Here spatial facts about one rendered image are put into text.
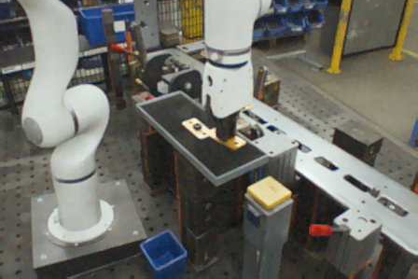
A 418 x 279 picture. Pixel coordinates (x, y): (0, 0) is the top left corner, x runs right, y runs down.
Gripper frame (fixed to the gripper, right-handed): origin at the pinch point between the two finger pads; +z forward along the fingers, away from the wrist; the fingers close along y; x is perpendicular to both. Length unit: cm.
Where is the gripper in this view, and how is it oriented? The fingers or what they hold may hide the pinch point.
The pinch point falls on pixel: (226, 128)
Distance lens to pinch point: 76.9
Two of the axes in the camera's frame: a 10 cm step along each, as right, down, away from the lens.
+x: -7.0, -3.8, 6.1
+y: 7.1, -3.6, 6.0
